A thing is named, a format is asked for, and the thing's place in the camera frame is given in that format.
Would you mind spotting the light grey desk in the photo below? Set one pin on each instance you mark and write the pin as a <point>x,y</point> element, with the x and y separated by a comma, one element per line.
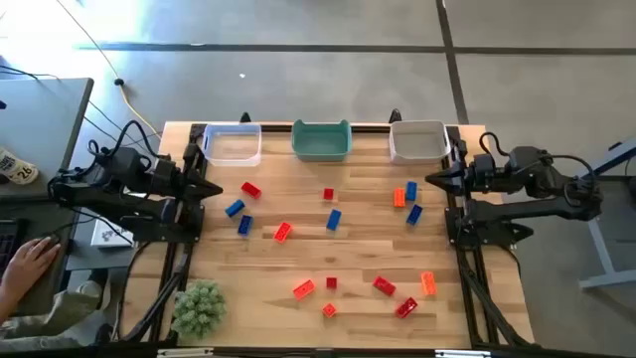
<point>40,119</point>

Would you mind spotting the red long block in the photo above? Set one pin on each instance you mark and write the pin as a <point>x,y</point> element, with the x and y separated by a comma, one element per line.
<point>384,286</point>
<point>406,307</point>
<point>251,190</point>

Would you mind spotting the black keyboard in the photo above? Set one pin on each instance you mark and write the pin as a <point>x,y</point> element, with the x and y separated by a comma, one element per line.
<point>7,238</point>

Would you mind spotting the red-orange long block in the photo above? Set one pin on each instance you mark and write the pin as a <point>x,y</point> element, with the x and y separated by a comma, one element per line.
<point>282,232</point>
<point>303,289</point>

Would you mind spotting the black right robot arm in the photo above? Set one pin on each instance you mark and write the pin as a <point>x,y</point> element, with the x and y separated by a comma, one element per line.
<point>522,209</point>

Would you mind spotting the teal plastic bin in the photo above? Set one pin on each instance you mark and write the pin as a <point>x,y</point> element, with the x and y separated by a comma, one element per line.
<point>320,144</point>

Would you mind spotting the black table clamp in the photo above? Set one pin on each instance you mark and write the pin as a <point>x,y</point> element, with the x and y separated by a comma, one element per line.
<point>395,115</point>
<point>245,118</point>

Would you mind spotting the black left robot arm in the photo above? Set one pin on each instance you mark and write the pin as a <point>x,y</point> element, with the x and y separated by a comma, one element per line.
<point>114,201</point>

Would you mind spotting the white plastic bin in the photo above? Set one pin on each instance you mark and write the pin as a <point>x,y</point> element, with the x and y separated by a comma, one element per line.
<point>420,144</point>

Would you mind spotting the person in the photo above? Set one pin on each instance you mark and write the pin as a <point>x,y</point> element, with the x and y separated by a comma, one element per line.
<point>59,318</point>

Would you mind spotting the person's forearm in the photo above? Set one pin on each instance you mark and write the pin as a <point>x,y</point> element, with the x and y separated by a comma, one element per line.
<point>6,305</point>

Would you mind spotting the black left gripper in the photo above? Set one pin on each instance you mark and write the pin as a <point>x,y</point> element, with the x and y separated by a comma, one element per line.
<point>171,179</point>

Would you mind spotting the orange long block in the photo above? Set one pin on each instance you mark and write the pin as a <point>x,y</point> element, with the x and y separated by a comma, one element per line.
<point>428,283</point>
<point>399,197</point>

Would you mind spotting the silver aluminium bar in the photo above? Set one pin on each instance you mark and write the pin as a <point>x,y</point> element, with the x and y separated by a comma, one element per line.
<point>184,353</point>
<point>462,354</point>

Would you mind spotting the person's hand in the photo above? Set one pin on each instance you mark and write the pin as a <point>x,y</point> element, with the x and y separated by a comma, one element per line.
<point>30,261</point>

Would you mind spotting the small red block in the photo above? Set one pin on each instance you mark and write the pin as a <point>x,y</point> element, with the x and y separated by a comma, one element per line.
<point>331,283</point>
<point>328,193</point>

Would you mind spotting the green artificial plant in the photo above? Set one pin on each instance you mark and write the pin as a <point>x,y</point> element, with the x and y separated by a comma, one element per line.
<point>199,308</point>

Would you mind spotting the white printed booklet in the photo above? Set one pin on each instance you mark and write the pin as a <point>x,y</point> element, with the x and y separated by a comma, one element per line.
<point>107,236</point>

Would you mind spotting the blue long block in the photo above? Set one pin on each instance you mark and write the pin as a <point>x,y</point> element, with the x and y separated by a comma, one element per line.
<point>411,191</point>
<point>334,219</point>
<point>234,208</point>
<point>414,214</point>
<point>245,225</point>

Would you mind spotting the small orange block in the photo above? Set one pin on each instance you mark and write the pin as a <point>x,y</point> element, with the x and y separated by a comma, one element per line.
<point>329,310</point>

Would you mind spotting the white printed cup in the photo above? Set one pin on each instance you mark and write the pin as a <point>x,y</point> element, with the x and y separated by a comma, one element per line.
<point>17,169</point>

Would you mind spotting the clear plastic bin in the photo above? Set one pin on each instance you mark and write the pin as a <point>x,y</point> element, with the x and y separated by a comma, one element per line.
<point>231,149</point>

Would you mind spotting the grey metal table frame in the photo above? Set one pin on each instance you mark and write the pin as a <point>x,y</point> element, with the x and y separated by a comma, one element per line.
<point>602,248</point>

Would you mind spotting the dark grey desk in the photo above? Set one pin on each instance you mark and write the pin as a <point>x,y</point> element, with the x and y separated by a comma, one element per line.
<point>30,206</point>

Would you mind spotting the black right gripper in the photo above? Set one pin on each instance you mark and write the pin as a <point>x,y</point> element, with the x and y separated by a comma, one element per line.
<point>467,180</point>

